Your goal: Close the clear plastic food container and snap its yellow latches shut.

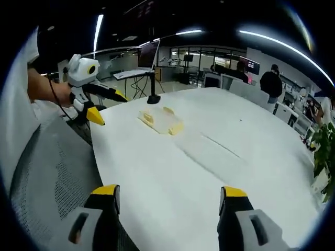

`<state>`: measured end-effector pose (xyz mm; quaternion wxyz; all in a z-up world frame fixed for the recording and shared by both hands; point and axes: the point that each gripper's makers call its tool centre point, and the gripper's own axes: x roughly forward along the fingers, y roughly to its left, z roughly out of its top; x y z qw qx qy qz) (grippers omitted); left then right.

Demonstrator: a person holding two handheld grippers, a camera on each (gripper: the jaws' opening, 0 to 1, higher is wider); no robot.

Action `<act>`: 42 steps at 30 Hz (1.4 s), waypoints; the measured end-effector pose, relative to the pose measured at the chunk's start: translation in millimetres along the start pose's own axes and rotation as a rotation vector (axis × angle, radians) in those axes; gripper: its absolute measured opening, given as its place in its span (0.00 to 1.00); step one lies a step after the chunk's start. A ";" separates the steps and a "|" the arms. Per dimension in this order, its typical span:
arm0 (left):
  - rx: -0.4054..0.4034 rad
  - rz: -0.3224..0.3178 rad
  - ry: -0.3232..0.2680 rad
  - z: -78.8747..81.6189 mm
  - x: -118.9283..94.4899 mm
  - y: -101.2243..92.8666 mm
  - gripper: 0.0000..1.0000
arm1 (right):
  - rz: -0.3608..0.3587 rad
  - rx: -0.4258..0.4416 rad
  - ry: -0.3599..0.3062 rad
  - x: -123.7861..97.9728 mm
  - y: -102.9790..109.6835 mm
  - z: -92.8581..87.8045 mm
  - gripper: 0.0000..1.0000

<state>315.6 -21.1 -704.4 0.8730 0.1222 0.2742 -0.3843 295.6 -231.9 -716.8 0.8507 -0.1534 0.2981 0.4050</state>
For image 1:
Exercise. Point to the white desk partition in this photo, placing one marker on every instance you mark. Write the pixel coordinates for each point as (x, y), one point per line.
(243, 87)

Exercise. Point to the open laptop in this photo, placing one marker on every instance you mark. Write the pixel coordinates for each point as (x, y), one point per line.
(146, 58)

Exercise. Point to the dark monitor screen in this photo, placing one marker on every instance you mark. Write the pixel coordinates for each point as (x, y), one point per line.
(252, 67)

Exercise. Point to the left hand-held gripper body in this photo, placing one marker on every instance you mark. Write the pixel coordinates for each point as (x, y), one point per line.
(81, 70)

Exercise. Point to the green potted plant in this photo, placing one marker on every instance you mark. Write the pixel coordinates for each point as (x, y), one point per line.
(324, 154)

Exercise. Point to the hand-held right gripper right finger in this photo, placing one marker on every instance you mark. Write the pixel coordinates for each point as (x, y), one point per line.
(233, 211)

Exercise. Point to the grey mesh office chair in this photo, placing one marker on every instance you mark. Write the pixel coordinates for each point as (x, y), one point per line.
(52, 177)

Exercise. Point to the ceiling light strip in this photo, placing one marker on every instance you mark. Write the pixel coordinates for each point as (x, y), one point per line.
(98, 32)
(282, 45)
(189, 32)

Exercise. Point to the black laptop stand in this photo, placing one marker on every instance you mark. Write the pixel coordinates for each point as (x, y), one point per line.
(153, 97)

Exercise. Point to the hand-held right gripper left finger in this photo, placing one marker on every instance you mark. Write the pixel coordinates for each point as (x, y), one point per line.
(104, 209)

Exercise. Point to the person's left hand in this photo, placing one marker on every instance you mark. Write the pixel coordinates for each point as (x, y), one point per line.
(65, 95)

